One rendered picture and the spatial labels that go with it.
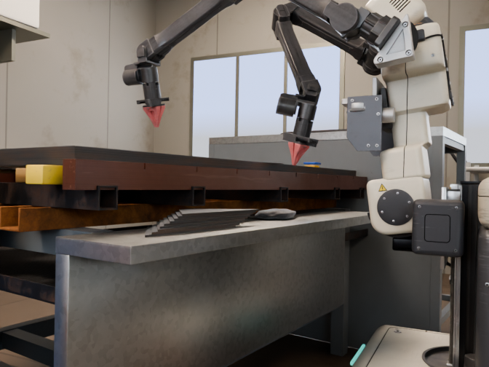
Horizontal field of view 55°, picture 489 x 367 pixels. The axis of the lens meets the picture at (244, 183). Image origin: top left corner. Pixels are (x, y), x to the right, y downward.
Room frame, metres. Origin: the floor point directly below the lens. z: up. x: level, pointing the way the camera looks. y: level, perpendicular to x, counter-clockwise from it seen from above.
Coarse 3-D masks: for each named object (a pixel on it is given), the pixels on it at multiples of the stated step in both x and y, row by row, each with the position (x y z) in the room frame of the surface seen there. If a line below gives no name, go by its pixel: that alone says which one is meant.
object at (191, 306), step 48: (288, 240) 1.53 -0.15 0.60; (336, 240) 1.85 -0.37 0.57; (96, 288) 0.90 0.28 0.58; (144, 288) 1.00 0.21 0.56; (192, 288) 1.13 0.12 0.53; (240, 288) 1.30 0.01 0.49; (288, 288) 1.53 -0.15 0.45; (336, 288) 1.86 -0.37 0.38; (96, 336) 0.90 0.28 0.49; (144, 336) 1.00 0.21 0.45; (192, 336) 1.14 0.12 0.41; (240, 336) 1.31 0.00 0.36
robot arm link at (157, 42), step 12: (204, 0) 1.49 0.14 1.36; (216, 0) 1.46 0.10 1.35; (228, 0) 1.46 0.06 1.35; (240, 0) 1.51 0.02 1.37; (192, 12) 1.51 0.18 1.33; (204, 12) 1.49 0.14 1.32; (216, 12) 1.50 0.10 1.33; (180, 24) 1.53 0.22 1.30; (192, 24) 1.51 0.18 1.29; (156, 36) 1.57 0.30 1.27; (168, 36) 1.55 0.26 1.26; (180, 36) 1.55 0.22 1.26; (156, 48) 1.57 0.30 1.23; (168, 48) 1.59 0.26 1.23; (156, 60) 1.63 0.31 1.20
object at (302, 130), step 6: (300, 120) 1.52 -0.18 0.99; (306, 120) 1.50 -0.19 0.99; (300, 126) 1.51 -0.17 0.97; (306, 126) 1.51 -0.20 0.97; (294, 132) 1.53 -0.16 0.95; (300, 132) 1.51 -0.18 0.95; (306, 132) 1.51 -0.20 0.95; (300, 138) 1.51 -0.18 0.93; (306, 138) 1.49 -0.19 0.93; (312, 138) 1.51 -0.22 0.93
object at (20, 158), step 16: (0, 160) 1.11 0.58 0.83; (16, 160) 1.07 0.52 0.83; (32, 160) 1.04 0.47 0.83; (48, 160) 1.00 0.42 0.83; (112, 160) 1.03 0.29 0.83; (128, 160) 1.07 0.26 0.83; (144, 160) 1.11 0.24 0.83; (160, 160) 1.15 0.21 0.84; (176, 160) 1.20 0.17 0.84; (192, 160) 1.25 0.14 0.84; (208, 160) 1.31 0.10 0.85; (224, 160) 1.37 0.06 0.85
